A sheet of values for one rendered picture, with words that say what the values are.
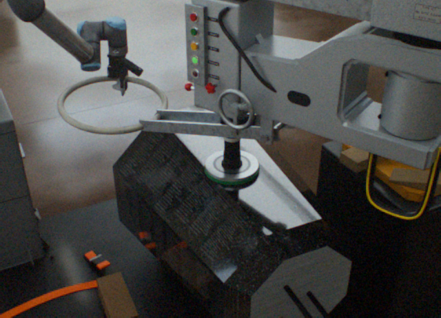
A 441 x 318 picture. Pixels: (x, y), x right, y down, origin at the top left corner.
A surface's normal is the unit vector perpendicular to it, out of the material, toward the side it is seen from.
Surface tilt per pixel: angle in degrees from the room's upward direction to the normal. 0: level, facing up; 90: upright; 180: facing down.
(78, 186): 0
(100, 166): 0
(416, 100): 90
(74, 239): 0
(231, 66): 90
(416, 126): 90
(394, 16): 90
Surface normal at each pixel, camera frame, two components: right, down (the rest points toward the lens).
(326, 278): 0.41, 0.49
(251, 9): 0.81, 0.32
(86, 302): 0.00, -0.84
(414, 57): -0.59, 0.44
